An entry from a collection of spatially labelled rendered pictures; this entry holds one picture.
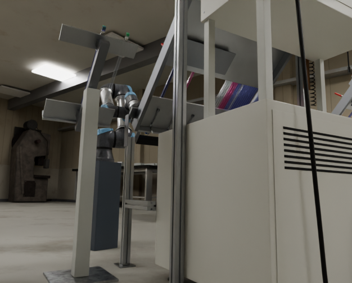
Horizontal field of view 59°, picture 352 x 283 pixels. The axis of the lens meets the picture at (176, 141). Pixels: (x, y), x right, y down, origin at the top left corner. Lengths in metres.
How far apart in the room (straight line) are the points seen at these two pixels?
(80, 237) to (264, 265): 0.80
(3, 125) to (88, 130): 9.57
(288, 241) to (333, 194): 0.24
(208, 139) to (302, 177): 0.33
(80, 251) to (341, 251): 0.97
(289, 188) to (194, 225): 0.38
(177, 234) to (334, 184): 0.55
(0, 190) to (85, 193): 9.45
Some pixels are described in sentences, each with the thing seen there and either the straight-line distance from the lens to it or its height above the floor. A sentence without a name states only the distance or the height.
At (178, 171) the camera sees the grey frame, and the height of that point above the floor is 0.44.
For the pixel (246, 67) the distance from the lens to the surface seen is 1.77.
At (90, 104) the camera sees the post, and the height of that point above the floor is 0.74.
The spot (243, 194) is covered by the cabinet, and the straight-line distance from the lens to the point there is 0.93.
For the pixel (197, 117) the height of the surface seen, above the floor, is 0.79.
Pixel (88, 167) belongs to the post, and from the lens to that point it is 1.41.
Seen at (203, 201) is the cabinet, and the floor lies 0.33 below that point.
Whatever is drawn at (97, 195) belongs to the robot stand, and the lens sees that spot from 2.04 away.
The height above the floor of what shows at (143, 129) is 0.69.
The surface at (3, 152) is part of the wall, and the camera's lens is 10.88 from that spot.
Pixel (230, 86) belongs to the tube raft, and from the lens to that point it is 1.80.
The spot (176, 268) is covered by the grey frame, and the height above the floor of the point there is 0.09.
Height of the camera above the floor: 0.36
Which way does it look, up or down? 9 degrees up
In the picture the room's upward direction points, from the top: 1 degrees clockwise
